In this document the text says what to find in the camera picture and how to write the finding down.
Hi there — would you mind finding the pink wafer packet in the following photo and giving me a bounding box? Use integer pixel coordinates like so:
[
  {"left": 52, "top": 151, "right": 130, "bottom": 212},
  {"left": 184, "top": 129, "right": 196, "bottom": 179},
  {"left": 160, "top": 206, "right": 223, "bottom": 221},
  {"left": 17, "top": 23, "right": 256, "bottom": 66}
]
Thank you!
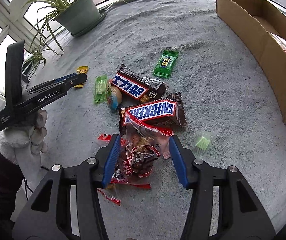
[{"left": 162, "top": 148, "right": 171, "bottom": 160}]

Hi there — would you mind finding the yellow candy wrapper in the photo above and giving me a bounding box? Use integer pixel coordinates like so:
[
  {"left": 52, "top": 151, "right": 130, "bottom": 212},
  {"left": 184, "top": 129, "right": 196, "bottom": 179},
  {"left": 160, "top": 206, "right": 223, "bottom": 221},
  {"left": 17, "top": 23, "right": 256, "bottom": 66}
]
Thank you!
[{"left": 75, "top": 66, "right": 89, "bottom": 88}]

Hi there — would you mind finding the clear packet green candy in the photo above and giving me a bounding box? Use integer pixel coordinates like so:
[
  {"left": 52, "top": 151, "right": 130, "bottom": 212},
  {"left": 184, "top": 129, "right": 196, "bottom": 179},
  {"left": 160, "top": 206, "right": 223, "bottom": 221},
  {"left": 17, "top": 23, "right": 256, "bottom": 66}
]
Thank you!
[{"left": 191, "top": 131, "right": 215, "bottom": 158}]

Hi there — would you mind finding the red clear snack bag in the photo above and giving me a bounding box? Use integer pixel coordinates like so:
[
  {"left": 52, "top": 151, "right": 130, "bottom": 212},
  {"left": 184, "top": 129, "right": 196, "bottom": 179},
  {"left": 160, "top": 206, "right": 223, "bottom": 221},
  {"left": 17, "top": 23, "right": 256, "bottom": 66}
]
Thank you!
[{"left": 97, "top": 112, "right": 174, "bottom": 205}]

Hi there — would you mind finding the round jelly cup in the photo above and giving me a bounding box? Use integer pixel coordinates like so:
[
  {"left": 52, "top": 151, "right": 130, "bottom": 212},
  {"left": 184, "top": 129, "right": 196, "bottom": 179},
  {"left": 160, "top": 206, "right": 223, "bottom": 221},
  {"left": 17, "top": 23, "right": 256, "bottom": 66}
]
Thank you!
[{"left": 106, "top": 79, "right": 122, "bottom": 113}]

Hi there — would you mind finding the Snickers bar english label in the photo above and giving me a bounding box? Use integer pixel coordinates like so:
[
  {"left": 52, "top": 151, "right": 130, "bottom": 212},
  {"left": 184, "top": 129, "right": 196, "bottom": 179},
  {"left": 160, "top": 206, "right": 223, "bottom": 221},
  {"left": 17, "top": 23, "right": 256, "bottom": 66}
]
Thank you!
[{"left": 119, "top": 93, "right": 187, "bottom": 135}]

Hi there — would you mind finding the Snickers bar chinese label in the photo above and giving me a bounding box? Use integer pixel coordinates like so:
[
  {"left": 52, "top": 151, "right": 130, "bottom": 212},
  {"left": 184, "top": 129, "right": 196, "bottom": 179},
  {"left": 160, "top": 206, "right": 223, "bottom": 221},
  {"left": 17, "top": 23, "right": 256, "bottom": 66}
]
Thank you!
[{"left": 112, "top": 64, "right": 166, "bottom": 103}]

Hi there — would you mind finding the dark green candy packet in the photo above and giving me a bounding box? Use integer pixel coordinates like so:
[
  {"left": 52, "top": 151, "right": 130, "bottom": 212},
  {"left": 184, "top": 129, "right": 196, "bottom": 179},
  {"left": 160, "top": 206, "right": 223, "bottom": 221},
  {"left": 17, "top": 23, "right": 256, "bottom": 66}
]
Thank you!
[{"left": 153, "top": 50, "right": 179, "bottom": 79}]

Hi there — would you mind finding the white gloved left hand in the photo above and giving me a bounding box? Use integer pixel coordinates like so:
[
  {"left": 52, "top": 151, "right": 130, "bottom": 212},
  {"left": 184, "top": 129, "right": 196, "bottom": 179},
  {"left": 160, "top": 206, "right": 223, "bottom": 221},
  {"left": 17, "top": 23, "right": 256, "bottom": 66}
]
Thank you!
[{"left": 0, "top": 109, "right": 48, "bottom": 185}]

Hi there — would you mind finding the spider plant in green pot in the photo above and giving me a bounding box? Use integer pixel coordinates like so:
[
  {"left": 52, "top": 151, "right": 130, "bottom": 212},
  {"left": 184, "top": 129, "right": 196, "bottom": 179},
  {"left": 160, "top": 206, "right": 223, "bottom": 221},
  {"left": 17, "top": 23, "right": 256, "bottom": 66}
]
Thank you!
[{"left": 21, "top": 0, "right": 127, "bottom": 79}]

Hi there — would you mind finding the grey blanket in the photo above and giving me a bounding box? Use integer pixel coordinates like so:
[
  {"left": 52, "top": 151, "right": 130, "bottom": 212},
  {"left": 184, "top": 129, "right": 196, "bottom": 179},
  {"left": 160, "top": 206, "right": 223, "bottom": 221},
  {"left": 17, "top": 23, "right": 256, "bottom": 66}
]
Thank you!
[{"left": 10, "top": 0, "right": 286, "bottom": 235}]

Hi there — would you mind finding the brown cardboard box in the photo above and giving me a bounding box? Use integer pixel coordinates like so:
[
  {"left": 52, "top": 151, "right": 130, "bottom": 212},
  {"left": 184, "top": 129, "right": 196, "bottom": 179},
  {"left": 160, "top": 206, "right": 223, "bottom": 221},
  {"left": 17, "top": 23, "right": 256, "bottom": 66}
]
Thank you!
[{"left": 216, "top": 0, "right": 286, "bottom": 123}]

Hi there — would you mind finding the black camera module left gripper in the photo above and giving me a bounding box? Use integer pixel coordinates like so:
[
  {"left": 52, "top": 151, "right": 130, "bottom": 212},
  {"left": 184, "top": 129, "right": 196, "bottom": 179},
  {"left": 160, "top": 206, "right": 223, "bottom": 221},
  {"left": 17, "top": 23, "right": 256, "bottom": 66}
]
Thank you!
[{"left": 5, "top": 41, "right": 25, "bottom": 109}]

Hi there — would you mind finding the black cable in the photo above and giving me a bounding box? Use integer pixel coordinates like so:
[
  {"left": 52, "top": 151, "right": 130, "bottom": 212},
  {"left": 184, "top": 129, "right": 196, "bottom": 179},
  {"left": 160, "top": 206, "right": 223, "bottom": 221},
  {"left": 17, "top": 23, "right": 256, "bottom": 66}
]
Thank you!
[{"left": 22, "top": 165, "right": 50, "bottom": 202}]

